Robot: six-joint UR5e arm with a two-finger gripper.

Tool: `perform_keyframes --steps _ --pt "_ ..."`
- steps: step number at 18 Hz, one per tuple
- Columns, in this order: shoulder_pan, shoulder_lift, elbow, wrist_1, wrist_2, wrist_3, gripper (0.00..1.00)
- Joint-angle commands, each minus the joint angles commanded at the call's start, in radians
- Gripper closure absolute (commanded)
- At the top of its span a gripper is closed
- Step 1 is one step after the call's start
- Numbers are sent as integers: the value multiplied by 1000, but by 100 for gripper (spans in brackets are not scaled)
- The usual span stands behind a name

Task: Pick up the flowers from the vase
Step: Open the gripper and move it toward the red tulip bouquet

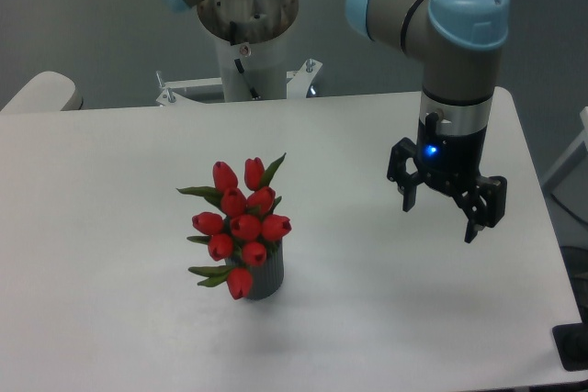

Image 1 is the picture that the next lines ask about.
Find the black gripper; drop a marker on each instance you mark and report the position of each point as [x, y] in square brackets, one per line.
[449, 164]

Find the red tulip bouquet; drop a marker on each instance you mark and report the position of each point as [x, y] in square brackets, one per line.
[240, 218]

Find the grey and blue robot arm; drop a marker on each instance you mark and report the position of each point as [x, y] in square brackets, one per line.
[459, 43]

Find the dark grey ribbed vase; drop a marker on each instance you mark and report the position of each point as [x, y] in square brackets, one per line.
[258, 271]

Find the white furniture at right edge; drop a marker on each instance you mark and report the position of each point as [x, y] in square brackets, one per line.
[568, 160]

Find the black device at table edge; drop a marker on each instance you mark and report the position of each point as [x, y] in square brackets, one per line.
[571, 342]

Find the white chair armrest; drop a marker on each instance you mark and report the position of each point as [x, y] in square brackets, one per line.
[46, 92]

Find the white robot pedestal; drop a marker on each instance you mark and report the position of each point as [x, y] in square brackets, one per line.
[251, 39]

